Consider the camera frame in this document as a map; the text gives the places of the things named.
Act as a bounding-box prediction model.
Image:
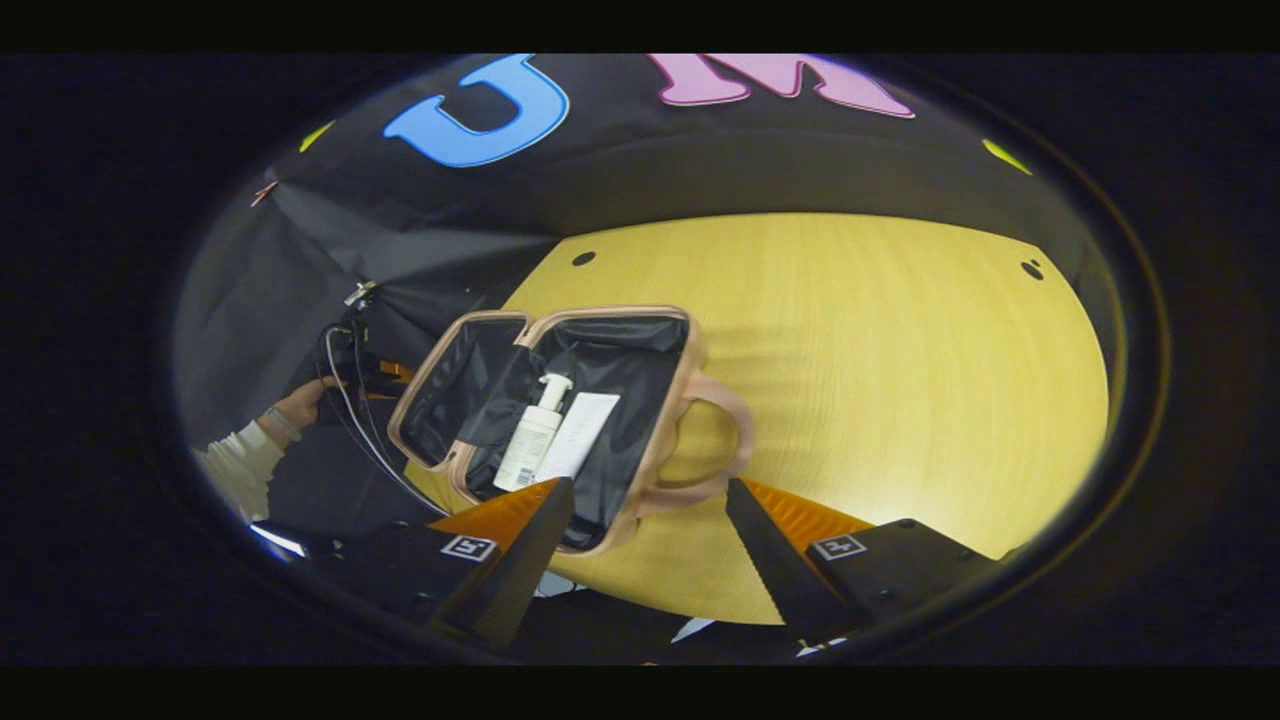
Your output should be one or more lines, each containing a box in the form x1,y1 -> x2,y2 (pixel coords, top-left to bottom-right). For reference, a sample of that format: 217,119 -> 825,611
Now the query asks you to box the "white tube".
535,391 -> 622,484

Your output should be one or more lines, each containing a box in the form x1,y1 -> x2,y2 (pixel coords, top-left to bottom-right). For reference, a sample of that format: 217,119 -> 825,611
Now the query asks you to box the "white pump bottle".
492,372 -> 576,494

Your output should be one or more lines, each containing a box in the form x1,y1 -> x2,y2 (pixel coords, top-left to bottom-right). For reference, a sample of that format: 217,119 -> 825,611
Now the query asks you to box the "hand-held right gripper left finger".
330,477 -> 577,651

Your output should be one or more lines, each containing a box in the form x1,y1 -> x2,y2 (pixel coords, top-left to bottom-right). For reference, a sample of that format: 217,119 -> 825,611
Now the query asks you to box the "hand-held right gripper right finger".
725,477 -> 1002,651

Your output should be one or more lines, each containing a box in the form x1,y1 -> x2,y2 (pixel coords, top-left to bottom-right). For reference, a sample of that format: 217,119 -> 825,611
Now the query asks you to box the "black cable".
318,322 -> 448,518

